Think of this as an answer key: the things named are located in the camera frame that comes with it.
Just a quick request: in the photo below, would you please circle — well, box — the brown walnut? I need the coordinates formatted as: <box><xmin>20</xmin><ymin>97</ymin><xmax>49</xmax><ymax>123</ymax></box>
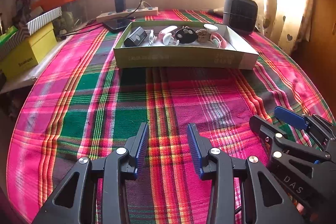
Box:
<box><xmin>196</xmin><ymin>29</ymin><xmax>207</xmax><ymax>35</ymax></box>
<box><xmin>197</xmin><ymin>33</ymin><xmax>210</xmax><ymax>43</ymax></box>

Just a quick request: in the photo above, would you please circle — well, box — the white round suction hook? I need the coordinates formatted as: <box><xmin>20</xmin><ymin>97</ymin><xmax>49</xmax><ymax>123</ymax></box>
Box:
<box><xmin>162</xmin><ymin>32</ymin><xmax>179</xmax><ymax>46</ymax></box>

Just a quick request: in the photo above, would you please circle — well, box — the white usb cable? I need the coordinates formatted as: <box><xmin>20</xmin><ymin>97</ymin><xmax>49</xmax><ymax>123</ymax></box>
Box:
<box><xmin>146</xmin><ymin>29</ymin><xmax>157</xmax><ymax>47</ymax></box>

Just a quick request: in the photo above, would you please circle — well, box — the green white cardboard box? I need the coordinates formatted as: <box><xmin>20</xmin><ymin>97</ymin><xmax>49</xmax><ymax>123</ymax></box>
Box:
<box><xmin>114</xmin><ymin>20</ymin><xmax>259</xmax><ymax>70</ymax></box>

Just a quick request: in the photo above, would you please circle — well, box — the grey black space heater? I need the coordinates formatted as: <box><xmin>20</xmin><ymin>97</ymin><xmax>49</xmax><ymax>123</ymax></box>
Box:
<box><xmin>223</xmin><ymin>0</ymin><xmax>258</xmax><ymax>35</ymax></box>

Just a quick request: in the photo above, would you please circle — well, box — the white green suction cup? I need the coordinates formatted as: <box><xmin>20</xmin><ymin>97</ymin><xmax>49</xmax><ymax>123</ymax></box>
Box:
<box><xmin>203</xmin><ymin>23</ymin><xmax>218</xmax><ymax>34</ymax></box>

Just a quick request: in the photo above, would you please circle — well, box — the black round disc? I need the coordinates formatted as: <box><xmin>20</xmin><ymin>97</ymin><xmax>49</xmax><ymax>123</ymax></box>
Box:
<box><xmin>175</xmin><ymin>27</ymin><xmax>198</xmax><ymax>44</ymax></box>

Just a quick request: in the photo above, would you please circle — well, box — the yellow box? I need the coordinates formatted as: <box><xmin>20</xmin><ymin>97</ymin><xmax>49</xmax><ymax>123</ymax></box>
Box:
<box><xmin>1</xmin><ymin>22</ymin><xmax>57</xmax><ymax>80</ymax></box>

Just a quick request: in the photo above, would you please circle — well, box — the black rectangular device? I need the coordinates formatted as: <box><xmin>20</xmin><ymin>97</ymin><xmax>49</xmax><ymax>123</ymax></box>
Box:
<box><xmin>123</xmin><ymin>27</ymin><xmax>147</xmax><ymax>47</ymax></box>

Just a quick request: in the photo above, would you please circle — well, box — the black smartphone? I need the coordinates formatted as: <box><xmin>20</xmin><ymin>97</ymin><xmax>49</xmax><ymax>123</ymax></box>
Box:
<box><xmin>102</xmin><ymin>19</ymin><xmax>131</xmax><ymax>33</ymax></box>

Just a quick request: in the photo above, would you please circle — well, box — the striped white box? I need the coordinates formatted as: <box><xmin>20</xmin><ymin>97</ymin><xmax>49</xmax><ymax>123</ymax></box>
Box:
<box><xmin>1</xmin><ymin>7</ymin><xmax>62</xmax><ymax>60</ymax></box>

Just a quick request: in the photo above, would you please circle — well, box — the white power strip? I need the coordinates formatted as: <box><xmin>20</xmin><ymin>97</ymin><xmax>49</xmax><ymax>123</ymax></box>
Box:
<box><xmin>96</xmin><ymin>7</ymin><xmax>159</xmax><ymax>23</ymax></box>

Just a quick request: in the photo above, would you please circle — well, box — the green tissue pack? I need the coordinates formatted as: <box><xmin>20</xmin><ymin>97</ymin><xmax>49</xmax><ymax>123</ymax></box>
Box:
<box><xmin>0</xmin><ymin>26</ymin><xmax>18</xmax><ymax>45</ymax></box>

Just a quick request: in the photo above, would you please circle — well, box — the white plug on strip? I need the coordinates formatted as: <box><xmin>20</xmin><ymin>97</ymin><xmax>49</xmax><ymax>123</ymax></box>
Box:
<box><xmin>139</xmin><ymin>1</ymin><xmax>151</xmax><ymax>9</ymax></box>

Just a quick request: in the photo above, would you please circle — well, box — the black charger adapter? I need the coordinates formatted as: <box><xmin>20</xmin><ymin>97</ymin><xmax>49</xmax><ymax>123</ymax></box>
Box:
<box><xmin>114</xmin><ymin>0</ymin><xmax>126</xmax><ymax>13</ymax></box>

